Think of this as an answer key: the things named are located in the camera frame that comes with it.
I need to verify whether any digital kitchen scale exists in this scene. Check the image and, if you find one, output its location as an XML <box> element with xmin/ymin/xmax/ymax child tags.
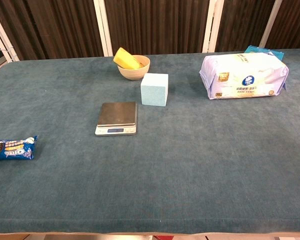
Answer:
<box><xmin>94</xmin><ymin>101</ymin><xmax>139</xmax><ymax>137</ymax></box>

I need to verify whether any light blue foam cube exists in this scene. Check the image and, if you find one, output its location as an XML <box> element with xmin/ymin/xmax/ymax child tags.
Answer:
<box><xmin>140</xmin><ymin>72</ymin><xmax>169</xmax><ymax>106</ymax></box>

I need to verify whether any teal table cloth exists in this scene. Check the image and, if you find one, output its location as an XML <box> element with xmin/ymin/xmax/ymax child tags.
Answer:
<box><xmin>0</xmin><ymin>48</ymin><xmax>300</xmax><ymax>235</ymax></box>

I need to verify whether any beige ribbed bowl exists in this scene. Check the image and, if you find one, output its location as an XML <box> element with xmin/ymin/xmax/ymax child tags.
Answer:
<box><xmin>117</xmin><ymin>54</ymin><xmax>151</xmax><ymax>81</ymax></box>

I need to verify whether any yellow sponge block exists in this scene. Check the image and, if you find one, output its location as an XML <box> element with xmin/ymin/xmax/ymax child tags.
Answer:
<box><xmin>112</xmin><ymin>47</ymin><xmax>141</xmax><ymax>70</ymax></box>

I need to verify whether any white purple tissue pack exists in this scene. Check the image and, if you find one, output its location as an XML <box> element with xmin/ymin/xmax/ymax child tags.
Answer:
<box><xmin>199</xmin><ymin>51</ymin><xmax>290</xmax><ymax>101</ymax></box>

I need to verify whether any blue flat plastic package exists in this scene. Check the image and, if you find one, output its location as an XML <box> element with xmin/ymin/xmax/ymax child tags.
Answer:
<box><xmin>244</xmin><ymin>44</ymin><xmax>285</xmax><ymax>61</ymax></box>

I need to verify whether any blue Oreo cookie pack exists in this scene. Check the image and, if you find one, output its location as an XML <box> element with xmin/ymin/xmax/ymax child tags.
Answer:
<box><xmin>0</xmin><ymin>135</ymin><xmax>39</xmax><ymax>161</ymax></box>

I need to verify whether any white slanted frame post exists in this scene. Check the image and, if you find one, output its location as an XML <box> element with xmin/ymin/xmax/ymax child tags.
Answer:
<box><xmin>93</xmin><ymin>0</ymin><xmax>114</xmax><ymax>57</ymax></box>
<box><xmin>258</xmin><ymin>0</ymin><xmax>283</xmax><ymax>49</ymax></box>
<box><xmin>0</xmin><ymin>4</ymin><xmax>20</xmax><ymax>63</ymax></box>
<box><xmin>202</xmin><ymin>0</ymin><xmax>225</xmax><ymax>54</ymax></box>

